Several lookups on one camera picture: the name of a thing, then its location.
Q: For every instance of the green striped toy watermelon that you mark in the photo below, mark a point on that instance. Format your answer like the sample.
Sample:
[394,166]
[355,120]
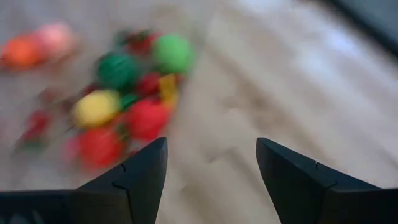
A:
[116,71]

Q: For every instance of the black aluminium table frame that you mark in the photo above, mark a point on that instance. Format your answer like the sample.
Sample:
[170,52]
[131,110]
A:
[379,21]

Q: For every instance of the pink toy peach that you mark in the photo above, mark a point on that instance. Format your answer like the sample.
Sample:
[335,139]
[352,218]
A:
[56,39]

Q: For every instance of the green toy mango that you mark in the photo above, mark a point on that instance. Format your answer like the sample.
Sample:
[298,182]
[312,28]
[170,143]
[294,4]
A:
[172,53]

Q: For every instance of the large red toy strawberry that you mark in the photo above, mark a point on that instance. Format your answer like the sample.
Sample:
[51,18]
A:
[147,118]

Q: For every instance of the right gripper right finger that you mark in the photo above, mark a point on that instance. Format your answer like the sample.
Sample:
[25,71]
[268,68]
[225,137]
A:
[295,186]

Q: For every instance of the orange toy orange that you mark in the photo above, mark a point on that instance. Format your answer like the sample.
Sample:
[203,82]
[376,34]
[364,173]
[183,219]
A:
[20,53]

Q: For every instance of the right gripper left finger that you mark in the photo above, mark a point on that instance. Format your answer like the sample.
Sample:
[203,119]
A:
[133,186]

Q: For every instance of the yellow toy lemon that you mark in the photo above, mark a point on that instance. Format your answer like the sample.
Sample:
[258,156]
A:
[94,108]

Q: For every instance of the yellow toy banana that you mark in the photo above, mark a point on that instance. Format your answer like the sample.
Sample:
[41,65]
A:
[168,90]

